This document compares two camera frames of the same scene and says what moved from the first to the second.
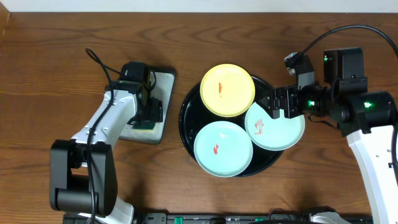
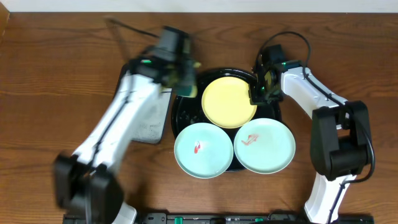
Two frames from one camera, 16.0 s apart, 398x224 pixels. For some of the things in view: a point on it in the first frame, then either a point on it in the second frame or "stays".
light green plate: (223, 149) -> (203, 150)
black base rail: (216, 218) stays
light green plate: (274, 134) -> (264, 145)
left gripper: (154, 109) -> (189, 79)
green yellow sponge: (147, 127) -> (188, 91)
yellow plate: (227, 90) stays
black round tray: (194, 116) -> (188, 110)
